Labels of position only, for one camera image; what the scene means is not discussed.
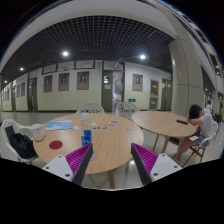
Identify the white lattice chair right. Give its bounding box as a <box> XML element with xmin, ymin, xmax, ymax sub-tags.
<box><xmin>116</xmin><ymin>102</ymin><xmax>139</xmax><ymax>120</ymax></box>

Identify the wooden chair with white seat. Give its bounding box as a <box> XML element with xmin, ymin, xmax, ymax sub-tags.
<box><xmin>187</xmin><ymin>121</ymin><xmax>219</xmax><ymax>161</ymax></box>

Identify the white pitcher jug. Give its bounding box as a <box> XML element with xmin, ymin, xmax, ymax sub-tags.
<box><xmin>30</xmin><ymin>124</ymin><xmax>44</xmax><ymax>141</ymax></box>

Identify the round wooden table near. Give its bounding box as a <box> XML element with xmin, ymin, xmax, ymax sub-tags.
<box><xmin>33</xmin><ymin>113</ymin><xmax>144</xmax><ymax>189</ymax></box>

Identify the clear water bottle blue label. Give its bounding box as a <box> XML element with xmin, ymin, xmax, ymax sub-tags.
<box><xmin>80</xmin><ymin>120</ymin><xmax>92</xmax><ymax>146</ymax></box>

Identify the seated person white shirt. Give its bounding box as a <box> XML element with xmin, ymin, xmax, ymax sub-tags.
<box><xmin>174</xmin><ymin>104</ymin><xmax>213</xmax><ymax>160</ymax></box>

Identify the clear plastic cup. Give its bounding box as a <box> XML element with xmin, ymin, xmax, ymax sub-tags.
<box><xmin>81</xmin><ymin>113</ymin><xmax>90</xmax><ymax>121</ymax></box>

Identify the black bag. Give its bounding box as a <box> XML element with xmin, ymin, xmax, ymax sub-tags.
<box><xmin>5</xmin><ymin>126</ymin><xmax>36</xmax><ymax>159</ymax></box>

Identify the round wooden table far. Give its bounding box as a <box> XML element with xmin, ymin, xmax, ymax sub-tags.
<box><xmin>131</xmin><ymin>111</ymin><xmax>197</xmax><ymax>152</ymax></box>

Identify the blue booklet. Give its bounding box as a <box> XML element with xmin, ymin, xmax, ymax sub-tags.
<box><xmin>45</xmin><ymin>120</ymin><xmax>72</xmax><ymax>131</ymax></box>

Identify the white chair with black bag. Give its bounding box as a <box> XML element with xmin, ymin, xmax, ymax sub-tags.
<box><xmin>1</xmin><ymin>119</ymin><xmax>38</xmax><ymax>164</ymax></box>

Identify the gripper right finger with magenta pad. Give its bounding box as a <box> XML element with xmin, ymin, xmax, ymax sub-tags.
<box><xmin>131</xmin><ymin>143</ymin><xmax>181</xmax><ymax>185</ymax></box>

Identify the red round coaster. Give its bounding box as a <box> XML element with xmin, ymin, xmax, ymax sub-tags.
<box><xmin>49</xmin><ymin>140</ymin><xmax>63</xmax><ymax>150</ymax></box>

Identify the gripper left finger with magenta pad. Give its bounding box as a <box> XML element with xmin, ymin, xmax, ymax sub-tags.
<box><xmin>43</xmin><ymin>144</ymin><xmax>93</xmax><ymax>185</ymax></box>

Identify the white lattice chair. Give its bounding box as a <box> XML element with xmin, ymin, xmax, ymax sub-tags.
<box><xmin>77</xmin><ymin>103</ymin><xmax>105</xmax><ymax>114</ymax></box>
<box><xmin>116</xmin><ymin>102</ymin><xmax>139</xmax><ymax>120</ymax></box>

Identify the round wooden table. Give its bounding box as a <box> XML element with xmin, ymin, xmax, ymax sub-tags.
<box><xmin>33</xmin><ymin>113</ymin><xmax>144</xmax><ymax>189</ymax></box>
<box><xmin>131</xmin><ymin>111</ymin><xmax>197</xmax><ymax>152</ymax></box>

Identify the white lattice chair left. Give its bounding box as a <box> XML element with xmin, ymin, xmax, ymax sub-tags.
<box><xmin>77</xmin><ymin>103</ymin><xmax>105</xmax><ymax>114</ymax></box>

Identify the black phone on table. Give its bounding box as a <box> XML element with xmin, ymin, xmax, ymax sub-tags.
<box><xmin>176</xmin><ymin>120</ymin><xmax>188</xmax><ymax>125</ymax></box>

